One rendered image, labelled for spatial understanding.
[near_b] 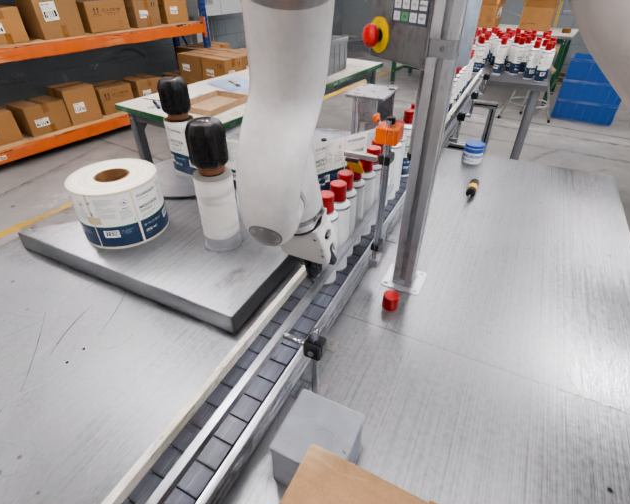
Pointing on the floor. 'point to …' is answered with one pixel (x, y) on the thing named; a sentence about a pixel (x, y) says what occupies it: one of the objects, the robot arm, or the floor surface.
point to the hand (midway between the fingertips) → (313, 267)
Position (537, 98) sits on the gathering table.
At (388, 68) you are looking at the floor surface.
